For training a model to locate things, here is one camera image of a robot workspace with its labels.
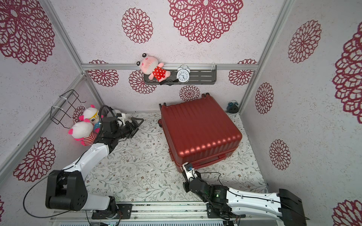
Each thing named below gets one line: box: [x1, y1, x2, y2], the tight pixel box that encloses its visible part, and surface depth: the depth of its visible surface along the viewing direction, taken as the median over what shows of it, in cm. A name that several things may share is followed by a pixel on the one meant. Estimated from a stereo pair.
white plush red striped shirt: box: [67, 121, 96, 146], surface depth 87 cm
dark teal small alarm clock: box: [226, 99, 239, 114], surface depth 120 cm
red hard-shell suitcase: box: [157, 92, 243, 172], surface depth 78 cm
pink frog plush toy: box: [136, 52, 171, 83], surface depth 87 cm
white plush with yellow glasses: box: [78, 104, 102, 135], surface depth 96 cm
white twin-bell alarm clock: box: [176, 64, 191, 83], surface depth 92 cm
